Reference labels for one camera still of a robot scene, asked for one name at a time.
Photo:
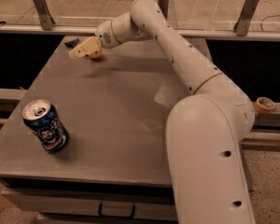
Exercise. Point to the black drawer handle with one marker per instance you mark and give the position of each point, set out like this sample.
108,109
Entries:
112,209

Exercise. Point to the right metal railing bracket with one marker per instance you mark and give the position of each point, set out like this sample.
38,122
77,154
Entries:
242,25

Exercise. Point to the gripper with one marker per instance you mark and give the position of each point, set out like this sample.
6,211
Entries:
104,36

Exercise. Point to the orange tape roll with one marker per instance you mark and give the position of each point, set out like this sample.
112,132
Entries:
264,105

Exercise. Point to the blue soda can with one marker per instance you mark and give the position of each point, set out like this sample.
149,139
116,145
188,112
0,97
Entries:
41,117

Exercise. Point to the left metal railing bracket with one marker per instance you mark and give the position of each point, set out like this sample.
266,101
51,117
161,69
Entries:
46,21

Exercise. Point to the metal window rail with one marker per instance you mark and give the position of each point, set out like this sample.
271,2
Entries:
75,30

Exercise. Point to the orange fruit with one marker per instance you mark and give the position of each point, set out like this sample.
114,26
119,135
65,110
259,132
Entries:
96,54

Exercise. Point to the dark blue rxbar wrapper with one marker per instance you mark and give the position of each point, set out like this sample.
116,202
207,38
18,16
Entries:
72,43

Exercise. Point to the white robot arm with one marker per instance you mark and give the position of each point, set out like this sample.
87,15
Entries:
203,130

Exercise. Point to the grey drawer cabinet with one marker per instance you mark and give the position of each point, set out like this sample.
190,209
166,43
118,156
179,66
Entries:
79,201

